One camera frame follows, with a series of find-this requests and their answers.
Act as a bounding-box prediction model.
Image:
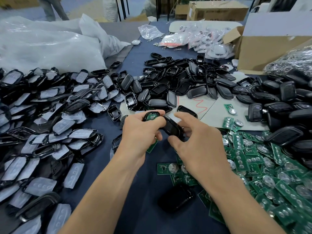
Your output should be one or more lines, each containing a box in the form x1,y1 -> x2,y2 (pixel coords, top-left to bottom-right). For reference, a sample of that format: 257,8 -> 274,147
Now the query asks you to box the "person's left hand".
114,110 -> 166,166

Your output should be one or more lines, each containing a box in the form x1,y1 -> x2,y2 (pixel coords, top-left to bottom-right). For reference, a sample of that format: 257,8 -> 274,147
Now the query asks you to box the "large open cardboard box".
223,11 -> 312,72

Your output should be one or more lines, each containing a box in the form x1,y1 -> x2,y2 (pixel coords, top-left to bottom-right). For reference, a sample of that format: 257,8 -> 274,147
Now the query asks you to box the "clear bag of metal parts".
264,45 -> 312,78

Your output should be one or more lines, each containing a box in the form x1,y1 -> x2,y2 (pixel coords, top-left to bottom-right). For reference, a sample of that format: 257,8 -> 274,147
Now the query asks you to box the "black metal table frame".
114,0 -> 130,21

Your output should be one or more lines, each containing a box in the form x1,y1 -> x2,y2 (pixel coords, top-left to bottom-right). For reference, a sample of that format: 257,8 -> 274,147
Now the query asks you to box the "heap of clear parts bags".
189,24 -> 235,60

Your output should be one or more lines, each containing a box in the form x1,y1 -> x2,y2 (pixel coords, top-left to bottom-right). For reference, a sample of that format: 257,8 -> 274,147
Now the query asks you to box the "white sack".
102,0 -> 119,22

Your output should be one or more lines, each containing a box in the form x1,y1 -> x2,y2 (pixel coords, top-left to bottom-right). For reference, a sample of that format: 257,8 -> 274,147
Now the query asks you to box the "person's right hand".
167,112 -> 231,186

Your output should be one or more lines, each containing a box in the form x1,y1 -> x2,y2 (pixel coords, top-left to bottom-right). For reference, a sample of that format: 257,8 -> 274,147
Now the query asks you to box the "pile of shells with pads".
0,66 -> 130,234

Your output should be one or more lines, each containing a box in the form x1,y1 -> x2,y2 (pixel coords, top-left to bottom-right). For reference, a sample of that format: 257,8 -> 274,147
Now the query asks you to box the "small glossy black shell cover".
176,106 -> 198,119

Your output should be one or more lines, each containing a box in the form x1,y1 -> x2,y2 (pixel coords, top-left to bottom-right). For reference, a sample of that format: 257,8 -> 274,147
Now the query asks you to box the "lone glossy black shell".
157,183 -> 197,214

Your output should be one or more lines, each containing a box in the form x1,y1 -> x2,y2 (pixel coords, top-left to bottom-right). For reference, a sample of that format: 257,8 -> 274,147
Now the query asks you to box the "small crumpled clear plastic bag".
138,24 -> 164,40

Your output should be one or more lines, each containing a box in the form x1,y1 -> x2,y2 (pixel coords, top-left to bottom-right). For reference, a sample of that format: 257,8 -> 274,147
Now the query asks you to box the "person's left forearm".
59,158 -> 144,234

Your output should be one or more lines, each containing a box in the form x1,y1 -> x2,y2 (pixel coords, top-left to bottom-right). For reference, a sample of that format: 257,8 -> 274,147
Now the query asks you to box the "person's right forearm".
205,173 -> 286,234

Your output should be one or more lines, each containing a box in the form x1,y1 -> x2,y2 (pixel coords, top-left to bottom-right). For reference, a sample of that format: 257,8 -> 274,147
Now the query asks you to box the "brown cardboard box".
187,0 -> 249,22

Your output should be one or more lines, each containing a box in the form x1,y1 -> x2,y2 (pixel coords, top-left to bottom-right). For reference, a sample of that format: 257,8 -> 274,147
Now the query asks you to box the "pile of black shell halves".
107,52 -> 254,115

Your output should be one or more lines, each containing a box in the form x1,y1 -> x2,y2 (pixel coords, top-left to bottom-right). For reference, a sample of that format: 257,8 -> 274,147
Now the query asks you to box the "pile of green circuit boards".
146,104 -> 312,234

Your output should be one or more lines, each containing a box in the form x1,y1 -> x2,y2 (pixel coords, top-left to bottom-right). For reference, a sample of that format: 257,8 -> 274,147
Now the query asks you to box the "film-covered black shell cover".
162,116 -> 186,142

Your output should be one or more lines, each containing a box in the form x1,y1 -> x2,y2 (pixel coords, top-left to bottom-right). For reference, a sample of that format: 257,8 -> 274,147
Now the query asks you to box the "clear bag with red label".
158,32 -> 192,48

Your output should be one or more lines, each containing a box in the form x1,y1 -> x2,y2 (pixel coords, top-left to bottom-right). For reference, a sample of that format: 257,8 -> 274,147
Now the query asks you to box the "large white plastic bag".
0,13 -> 131,73

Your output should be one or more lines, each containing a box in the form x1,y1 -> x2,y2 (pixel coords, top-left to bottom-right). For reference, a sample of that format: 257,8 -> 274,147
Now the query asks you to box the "pile of assembled black fobs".
234,71 -> 312,169

